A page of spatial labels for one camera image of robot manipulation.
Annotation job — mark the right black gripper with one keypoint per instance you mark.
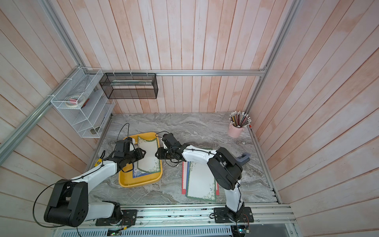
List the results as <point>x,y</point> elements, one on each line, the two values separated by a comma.
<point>161,151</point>

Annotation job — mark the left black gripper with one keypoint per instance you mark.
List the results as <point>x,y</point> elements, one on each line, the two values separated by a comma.
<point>139,153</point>

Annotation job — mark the blue floral stationery paper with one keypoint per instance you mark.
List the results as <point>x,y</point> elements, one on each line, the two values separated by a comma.
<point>138,173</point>
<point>185,176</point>

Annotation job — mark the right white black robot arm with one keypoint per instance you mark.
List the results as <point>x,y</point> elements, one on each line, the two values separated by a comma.
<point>225,168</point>

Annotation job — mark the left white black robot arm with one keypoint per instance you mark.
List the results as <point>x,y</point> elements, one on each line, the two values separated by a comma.
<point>69,202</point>

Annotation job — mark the yellow tape measure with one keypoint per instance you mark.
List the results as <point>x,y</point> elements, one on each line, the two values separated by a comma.
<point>100,160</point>

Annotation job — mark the pink pencil cup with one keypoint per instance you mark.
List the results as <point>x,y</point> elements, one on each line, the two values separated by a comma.
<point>234,131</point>

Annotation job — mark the grey blue hole punch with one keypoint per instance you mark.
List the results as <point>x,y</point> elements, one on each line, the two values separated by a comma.
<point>243,159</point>

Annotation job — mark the tape roll on shelf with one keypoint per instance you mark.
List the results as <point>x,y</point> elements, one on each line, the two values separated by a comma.
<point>75,101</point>

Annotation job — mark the bundle of pencils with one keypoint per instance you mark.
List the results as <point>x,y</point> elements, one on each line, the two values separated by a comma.
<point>240,119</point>

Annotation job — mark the white wire wall shelf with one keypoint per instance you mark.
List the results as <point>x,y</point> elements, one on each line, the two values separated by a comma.
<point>90,120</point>

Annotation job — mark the black mesh wall basket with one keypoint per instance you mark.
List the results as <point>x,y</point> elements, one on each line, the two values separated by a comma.
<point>129,85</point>

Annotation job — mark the horizontal aluminium frame bar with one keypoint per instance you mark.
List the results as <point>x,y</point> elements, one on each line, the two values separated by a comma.
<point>164,73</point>

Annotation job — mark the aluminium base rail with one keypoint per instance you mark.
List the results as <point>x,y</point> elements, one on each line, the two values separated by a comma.
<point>180,215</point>

